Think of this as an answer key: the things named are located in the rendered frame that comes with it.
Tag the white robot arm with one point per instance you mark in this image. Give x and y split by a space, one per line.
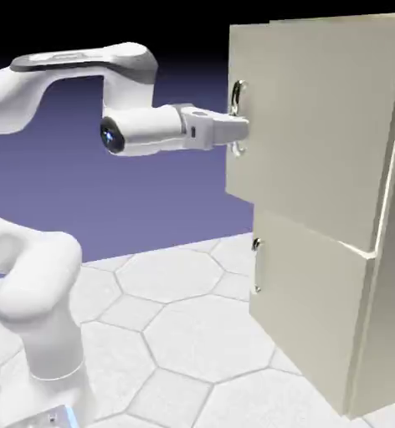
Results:
134 127

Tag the small beige cabinet door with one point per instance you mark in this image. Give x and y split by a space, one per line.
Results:
304 301

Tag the large beige cabinet door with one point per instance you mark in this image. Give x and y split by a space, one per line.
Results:
311 133

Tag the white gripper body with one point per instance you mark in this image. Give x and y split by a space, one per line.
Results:
229 128

